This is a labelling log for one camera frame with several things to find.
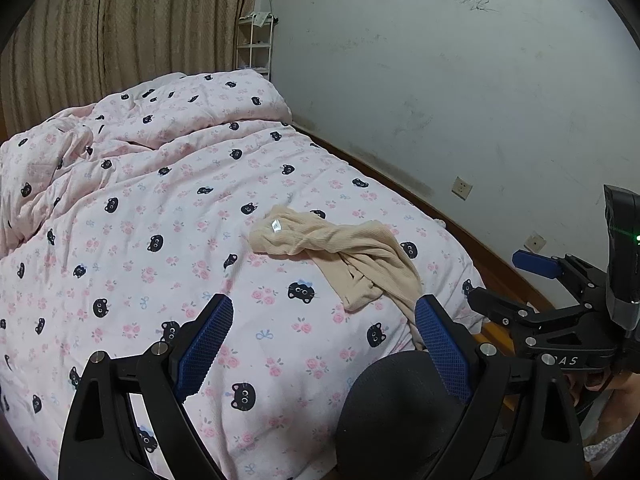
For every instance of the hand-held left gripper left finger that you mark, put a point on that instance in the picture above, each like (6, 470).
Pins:
(207, 340)

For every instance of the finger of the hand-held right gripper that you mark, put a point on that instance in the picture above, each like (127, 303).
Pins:
(500, 307)
(535, 262)

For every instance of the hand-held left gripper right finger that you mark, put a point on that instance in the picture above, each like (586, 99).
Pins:
(442, 350)

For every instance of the beige ribbed knit garment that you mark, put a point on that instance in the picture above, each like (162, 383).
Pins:
(350, 255)

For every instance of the person's right forearm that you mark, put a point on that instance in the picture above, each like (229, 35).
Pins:
(617, 435)

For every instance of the person's right hand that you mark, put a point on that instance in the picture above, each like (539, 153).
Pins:
(625, 385)

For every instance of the wooden headboard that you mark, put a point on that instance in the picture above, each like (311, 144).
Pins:
(480, 245)

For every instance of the person's black-clad leg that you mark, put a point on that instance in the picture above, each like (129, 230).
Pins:
(390, 410)

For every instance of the pink cat-print duvet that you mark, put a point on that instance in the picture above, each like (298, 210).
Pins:
(150, 200)

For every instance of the white shelf rack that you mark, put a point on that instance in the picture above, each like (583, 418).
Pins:
(254, 46)

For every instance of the beige patterned curtain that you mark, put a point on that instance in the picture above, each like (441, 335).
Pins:
(125, 20)

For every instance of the white wall socket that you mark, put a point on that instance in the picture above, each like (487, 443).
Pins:
(537, 242)
(462, 188)

